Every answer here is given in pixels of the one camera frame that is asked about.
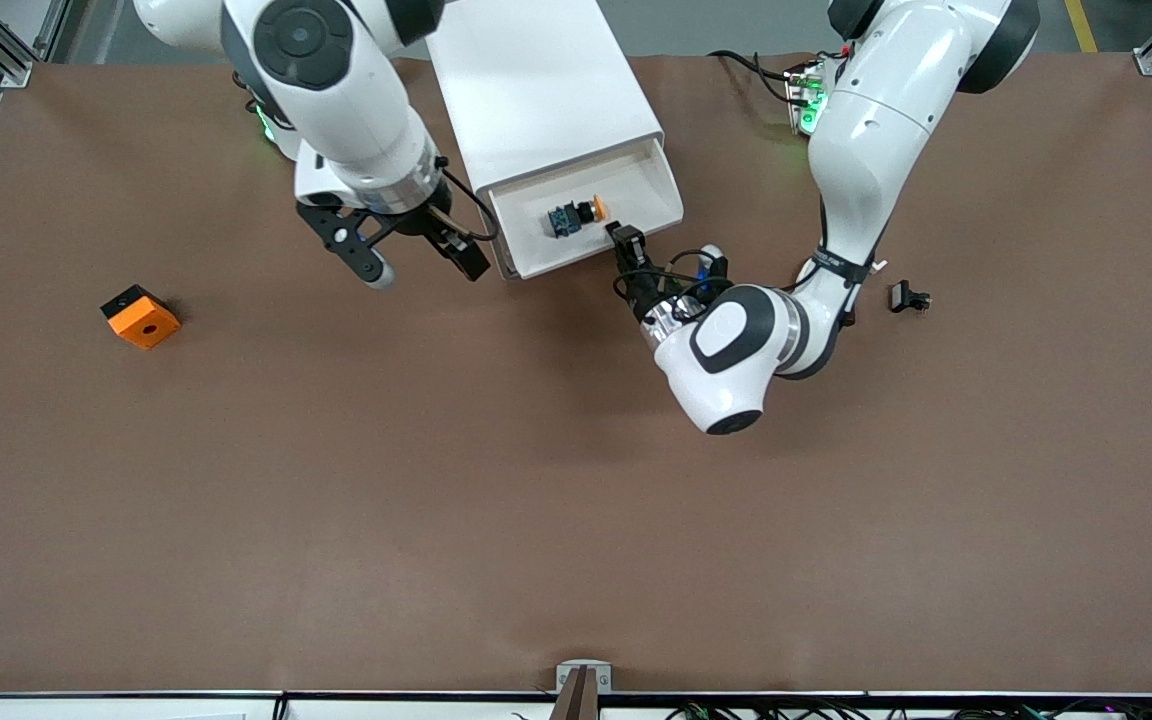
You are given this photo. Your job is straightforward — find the orange cap push button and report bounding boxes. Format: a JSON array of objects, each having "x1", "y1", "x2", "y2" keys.
[{"x1": 546, "y1": 195, "x2": 609, "y2": 239}]

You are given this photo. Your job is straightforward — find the white drawer cabinet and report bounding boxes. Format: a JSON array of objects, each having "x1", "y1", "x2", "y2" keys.
[{"x1": 423, "y1": 0, "x2": 665, "y2": 198}]

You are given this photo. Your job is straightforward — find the brown table mat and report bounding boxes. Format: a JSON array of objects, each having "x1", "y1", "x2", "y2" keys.
[{"x1": 0, "y1": 50, "x2": 1152, "y2": 696}]

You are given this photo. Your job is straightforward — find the orange box with hole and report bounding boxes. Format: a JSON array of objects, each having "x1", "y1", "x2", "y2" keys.
[{"x1": 100, "y1": 284, "x2": 182, "y2": 351}]

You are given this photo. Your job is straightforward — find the black left base cable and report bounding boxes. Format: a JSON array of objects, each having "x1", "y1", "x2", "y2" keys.
[{"x1": 708, "y1": 48, "x2": 807, "y2": 106}]

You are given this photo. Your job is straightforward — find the grey metal table bracket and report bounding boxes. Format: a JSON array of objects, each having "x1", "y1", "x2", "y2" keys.
[{"x1": 556, "y1": 660, "x2": 613, "y2": 693}]

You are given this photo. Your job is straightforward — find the brown camera post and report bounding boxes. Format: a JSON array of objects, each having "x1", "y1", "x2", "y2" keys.
[{"x1": 548, "y1": 668, "x2": 600, "y2": 720}]

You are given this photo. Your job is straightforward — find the white table edge rail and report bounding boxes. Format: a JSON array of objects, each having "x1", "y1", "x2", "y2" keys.
[{"x1": 0, "y1": 688, "x2": 1152, "y2": 720}]

